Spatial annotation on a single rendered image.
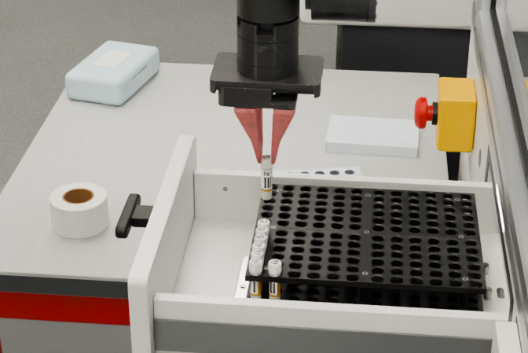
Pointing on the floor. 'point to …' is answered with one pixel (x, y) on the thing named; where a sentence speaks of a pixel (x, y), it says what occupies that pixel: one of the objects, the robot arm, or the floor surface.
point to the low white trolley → (113, 185)
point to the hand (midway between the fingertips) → (266, 153)
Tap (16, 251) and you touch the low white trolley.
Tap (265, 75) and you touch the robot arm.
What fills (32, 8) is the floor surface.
